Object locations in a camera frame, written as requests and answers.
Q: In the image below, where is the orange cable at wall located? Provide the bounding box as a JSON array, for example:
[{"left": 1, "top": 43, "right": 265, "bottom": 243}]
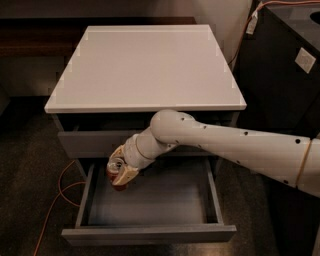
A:
[{"left": 227, "top": 0, "right": 320, "bottom": 66}]

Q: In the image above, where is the white label on cabinet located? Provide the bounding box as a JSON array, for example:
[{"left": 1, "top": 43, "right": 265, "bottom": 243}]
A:
[{"left": 295, "top": 47, "right": 316, "bottom": 74}]

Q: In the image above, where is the grey top drawer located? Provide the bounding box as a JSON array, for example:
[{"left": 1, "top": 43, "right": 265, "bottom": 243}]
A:
[{"left": 57, "top": 115, "right": 236, "bottom": 159}]

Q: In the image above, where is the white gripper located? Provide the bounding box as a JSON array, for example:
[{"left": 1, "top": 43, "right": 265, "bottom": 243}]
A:
[{"left": 109, "top": 134, "right": 153, "bottom": 186}]

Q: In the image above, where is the grey drawer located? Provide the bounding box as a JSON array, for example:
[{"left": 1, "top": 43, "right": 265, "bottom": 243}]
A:
[
  {"left": 62, "top": 157, "right": 236, "bottom": 246},
  {"left": 57, "top": 115, "right": 236, "bottom": 159}
]

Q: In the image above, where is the orange cable on floor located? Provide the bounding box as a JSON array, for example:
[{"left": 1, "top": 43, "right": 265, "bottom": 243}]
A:
[{"left": 32, "top": 159, "right": 88, "bottom": 256}]

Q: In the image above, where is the red coke can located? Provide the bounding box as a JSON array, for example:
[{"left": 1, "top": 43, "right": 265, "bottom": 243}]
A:
[{"left": 106, "top": 158, "right": 127, "bottom": 191}]

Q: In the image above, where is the dark wooden bench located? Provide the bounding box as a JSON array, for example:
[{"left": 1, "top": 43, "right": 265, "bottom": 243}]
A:
[{"left": 0, "top": 16, "right": 196, "bottom": 57}]

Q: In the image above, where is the white tag on cable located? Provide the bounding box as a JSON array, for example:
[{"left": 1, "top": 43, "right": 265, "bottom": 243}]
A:
[{"left": 246, "top": 11, "right": 258, "bottom": 35}]

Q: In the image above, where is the black cabinet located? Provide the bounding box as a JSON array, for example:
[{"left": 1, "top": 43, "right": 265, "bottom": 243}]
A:
[{"left": 234, "top": 0, "right": 320, "bottom": 256}]

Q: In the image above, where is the grey drawer cabinet white top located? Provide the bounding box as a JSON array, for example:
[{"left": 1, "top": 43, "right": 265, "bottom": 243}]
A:
[{"left": 44, "top": 24, "right": 248, "bottom": 178}]

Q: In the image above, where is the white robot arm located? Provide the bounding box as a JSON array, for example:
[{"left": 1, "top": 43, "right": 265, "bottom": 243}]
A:
[{"left": 106, "top": 110, "right": 320, "bottom": 197}]

